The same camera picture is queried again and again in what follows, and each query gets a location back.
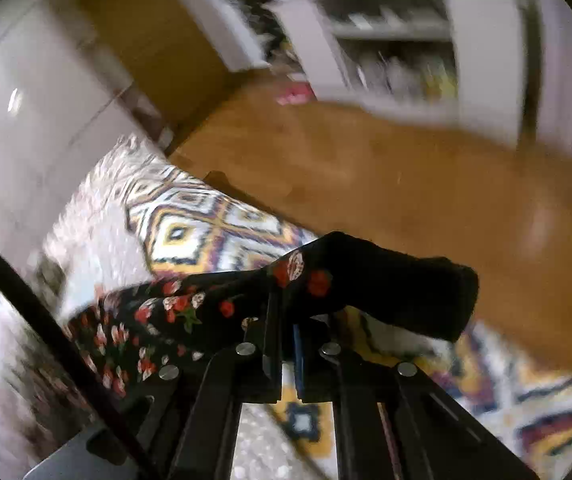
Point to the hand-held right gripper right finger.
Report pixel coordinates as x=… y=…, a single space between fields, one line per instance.
x=301 y=365

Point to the black floral garment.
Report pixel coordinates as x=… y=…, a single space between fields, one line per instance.
x=365 y=270

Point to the brown wooden door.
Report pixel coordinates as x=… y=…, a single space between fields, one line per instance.
x=156 y=45

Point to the small pink item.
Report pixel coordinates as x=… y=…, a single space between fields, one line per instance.
x=293 y=94

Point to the white wardrobe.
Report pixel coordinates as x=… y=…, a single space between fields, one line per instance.
x=26 y=110

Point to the pile of dark clothes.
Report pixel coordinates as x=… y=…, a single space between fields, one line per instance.
x=253 y=10

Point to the white shelf unit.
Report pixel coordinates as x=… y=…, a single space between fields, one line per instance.
x=485 y=60

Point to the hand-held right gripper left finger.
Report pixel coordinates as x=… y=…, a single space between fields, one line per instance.
x=273 y=360

